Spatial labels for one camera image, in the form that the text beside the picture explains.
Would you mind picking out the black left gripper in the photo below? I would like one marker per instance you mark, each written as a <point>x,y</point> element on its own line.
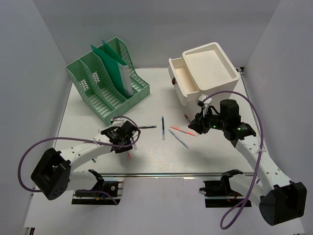
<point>126,148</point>

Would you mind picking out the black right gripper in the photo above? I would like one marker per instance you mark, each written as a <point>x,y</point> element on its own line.
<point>199,122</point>

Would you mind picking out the orange highlighter pen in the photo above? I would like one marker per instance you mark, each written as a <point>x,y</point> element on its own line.
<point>183,131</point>

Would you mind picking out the green file folder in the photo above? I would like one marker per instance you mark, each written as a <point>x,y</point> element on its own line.
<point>117,69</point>

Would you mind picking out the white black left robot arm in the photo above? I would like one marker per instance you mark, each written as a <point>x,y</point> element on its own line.
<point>56,171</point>

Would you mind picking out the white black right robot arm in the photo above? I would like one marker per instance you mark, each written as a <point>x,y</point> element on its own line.
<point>278,198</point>

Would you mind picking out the purple gel pen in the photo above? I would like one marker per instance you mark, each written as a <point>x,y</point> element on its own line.
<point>133,144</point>

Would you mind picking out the black gel pen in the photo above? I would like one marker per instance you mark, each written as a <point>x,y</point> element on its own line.
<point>147,127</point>

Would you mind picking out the light blue highlighter pen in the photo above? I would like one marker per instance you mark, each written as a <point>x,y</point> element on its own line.
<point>178,139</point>

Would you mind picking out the dark blue gel pen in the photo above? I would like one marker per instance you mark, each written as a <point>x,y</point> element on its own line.
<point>163,128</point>

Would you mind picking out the green mesh file rack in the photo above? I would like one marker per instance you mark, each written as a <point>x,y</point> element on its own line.
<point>92,81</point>

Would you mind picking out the white drawer cabinet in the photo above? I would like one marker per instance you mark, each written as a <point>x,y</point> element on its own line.
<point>211,68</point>

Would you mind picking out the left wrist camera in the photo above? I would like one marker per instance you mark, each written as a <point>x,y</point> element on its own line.
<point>117,120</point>

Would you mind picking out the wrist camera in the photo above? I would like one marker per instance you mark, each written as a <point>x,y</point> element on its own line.
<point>117,120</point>
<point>204,102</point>

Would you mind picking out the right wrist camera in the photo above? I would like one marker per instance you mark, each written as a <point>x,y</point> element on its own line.
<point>204,102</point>

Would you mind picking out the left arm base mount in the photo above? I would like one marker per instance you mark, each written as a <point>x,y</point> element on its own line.
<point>91,188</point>

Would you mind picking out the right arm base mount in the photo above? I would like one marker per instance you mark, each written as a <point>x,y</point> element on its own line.
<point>218,193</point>

